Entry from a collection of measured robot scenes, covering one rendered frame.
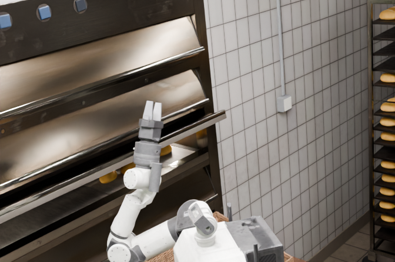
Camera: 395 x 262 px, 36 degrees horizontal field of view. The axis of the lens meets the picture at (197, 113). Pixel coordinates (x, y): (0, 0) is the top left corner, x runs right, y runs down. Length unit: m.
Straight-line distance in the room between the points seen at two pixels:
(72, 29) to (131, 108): 0.47
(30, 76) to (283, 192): 1.91
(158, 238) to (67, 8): 0.97
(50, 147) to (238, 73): 1.18
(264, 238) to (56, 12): 1.18
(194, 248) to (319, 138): 2.28
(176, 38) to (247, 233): 1.24
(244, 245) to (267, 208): 1.83
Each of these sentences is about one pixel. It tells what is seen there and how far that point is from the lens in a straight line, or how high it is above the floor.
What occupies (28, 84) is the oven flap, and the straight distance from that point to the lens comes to 2.37.
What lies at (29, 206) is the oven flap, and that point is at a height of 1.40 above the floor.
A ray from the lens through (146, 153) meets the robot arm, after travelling 2.00.
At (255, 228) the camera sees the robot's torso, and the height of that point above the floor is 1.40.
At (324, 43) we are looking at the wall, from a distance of 3.91.
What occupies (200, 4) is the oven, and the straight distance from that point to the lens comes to 2.96.
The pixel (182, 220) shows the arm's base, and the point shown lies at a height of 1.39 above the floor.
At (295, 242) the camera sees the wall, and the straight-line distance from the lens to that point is 4.02.
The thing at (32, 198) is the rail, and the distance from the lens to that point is 2.30.
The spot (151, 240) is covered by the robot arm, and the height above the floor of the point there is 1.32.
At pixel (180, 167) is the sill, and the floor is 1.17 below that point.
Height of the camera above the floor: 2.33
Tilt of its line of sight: 18 degrees down
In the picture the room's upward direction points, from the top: 6 degrees counter-clockwise
